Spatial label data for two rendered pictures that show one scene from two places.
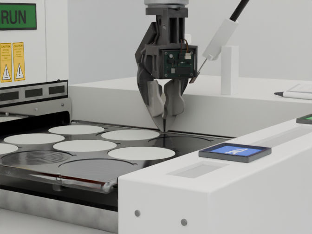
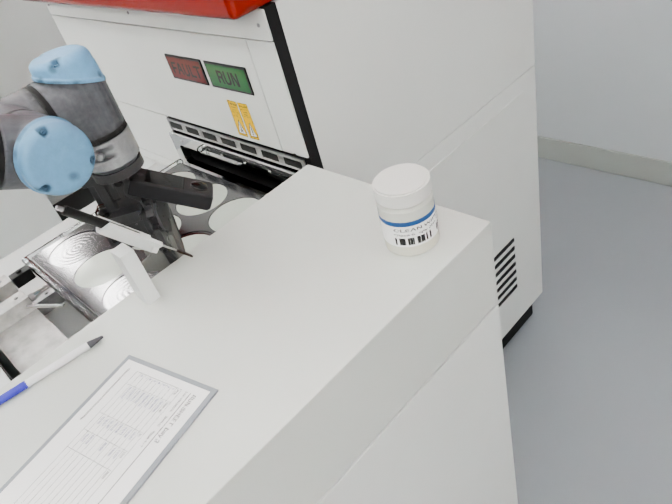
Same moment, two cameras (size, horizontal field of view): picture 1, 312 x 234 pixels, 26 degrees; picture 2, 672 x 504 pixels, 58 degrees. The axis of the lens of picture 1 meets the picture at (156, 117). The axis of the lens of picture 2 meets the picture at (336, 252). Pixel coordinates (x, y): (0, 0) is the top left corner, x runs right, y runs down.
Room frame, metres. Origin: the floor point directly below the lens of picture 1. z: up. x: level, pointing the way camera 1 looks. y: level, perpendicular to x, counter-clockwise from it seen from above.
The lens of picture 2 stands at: (1.66, -0.64, 1.45)
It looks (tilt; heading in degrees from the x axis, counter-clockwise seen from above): 37 degrees down; 111
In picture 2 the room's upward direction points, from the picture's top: 17 degrees counter-clockwise
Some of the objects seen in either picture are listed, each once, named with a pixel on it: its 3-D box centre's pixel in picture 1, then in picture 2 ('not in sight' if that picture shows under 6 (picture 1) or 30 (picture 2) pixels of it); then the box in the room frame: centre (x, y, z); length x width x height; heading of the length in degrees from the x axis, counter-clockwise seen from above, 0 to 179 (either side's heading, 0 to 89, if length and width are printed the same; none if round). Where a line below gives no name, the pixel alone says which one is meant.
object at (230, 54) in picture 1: (221, 55); (138, 253); (1.19, -0.12, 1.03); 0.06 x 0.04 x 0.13; 57
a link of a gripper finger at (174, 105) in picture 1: (176, 106); (161, 261); (1.15, -0.03, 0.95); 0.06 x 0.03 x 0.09; 20
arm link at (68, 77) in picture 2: not in sight; (76, 96); (1.14, -0.02, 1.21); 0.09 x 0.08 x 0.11; 56
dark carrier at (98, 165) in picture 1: (85, 146); (155, 232); (1.04, 0.11, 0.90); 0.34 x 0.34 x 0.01; 57
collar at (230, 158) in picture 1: (235, 152); not in sight; (0.68, -0.08, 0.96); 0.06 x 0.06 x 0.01; 57
